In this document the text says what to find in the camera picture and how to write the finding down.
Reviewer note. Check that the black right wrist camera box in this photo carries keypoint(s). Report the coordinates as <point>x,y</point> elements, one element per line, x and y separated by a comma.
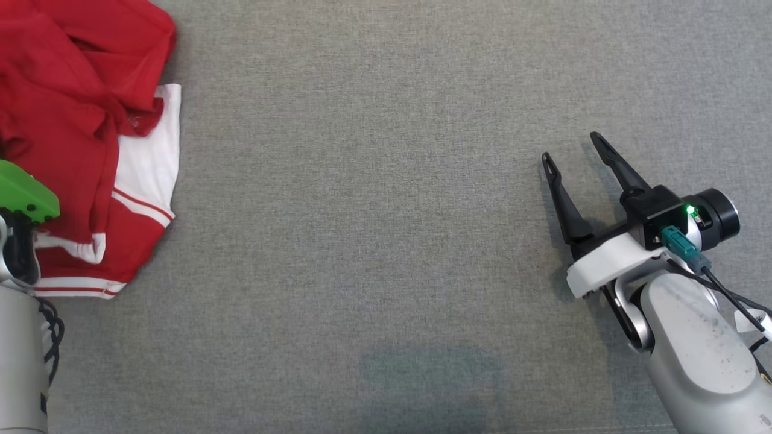
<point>660,211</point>

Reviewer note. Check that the red shirt with white sleeves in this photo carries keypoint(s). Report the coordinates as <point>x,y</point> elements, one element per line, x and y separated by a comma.
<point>148,163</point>

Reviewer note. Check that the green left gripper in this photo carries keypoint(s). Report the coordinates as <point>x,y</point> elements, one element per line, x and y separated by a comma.
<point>24,193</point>

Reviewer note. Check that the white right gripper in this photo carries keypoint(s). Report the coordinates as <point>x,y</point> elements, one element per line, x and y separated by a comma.
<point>609,262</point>

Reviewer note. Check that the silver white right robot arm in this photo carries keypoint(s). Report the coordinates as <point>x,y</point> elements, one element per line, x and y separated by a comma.
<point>693,361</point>

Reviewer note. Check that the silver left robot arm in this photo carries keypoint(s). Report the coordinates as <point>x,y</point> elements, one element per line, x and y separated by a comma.
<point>18,361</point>

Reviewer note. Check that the teal right camera connector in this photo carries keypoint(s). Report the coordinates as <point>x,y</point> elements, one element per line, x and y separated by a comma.
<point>678,244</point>

